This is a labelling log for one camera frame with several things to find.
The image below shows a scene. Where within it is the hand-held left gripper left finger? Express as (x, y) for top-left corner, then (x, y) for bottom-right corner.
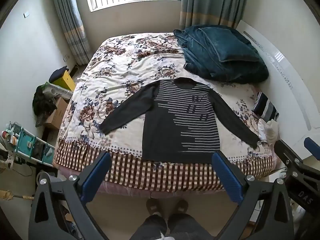
(29, 151), (112, 240)

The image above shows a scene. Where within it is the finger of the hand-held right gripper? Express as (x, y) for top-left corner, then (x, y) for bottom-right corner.
(303, 137), (320, 162)
(274, 139), (306, 171)

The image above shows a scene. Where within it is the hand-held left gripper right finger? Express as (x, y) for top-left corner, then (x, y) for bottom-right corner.
(211, 151), (294, 240)

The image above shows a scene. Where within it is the dark striped sweater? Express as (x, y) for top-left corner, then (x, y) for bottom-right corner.
(100, 78), (260, 164)

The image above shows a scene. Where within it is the dark clothes pile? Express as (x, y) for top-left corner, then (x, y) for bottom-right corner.
(32, 85), (57, 127)

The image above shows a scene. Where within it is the pink striped bed sheet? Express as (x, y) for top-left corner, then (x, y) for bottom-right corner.
(60, 167), (270, 200)

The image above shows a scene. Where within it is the navy white striped cloth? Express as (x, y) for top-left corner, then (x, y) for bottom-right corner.
(251, 92), (280, 122)

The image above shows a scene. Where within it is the person's right slipper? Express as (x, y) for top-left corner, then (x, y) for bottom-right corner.
(171, 199), (189, 215)

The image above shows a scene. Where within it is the person's slipper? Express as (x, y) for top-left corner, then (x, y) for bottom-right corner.
(171, 199), (189, 215)
(146, 197), (164, 217)

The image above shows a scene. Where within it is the person's left slipper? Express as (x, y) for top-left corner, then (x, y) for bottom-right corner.
(146, 197), (164, 217)

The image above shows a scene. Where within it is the white headboard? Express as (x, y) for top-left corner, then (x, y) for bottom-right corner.
(236, 20), (320, 160)

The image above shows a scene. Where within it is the person's left leg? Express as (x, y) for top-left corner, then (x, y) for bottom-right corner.
(130, 214), (168, 240)

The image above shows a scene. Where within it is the cardboard box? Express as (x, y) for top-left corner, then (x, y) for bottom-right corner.
(45, 97), (69, 130)

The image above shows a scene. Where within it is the yellowish wooden stick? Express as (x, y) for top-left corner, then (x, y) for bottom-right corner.
(0, 190), (35, 202)

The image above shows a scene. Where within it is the teal storage rack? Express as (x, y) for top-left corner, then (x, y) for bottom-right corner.
(1, 121), (57, 168)

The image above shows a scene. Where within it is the white plastic device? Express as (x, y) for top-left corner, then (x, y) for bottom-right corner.
(42, 81), (73, 99)

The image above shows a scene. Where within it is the yellow box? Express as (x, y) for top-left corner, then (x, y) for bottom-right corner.
(54, 70), (77, 93)

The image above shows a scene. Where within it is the teal plush blanket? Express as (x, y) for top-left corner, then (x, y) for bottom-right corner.
(174, 25), (270, 84)

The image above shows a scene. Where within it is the dark cap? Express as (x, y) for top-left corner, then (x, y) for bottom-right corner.
(49, 66), (69, 83)

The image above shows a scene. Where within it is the floral fleece blanket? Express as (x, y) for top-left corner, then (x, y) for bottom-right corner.
(53, 32), (278, 193)

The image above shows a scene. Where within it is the narrow grey-blue curtain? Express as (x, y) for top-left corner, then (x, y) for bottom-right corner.
(50, 0), (91, 65)

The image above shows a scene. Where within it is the wide grey-blue curtain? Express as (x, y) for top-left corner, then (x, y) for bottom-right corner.
(179, 0), (250, 34)

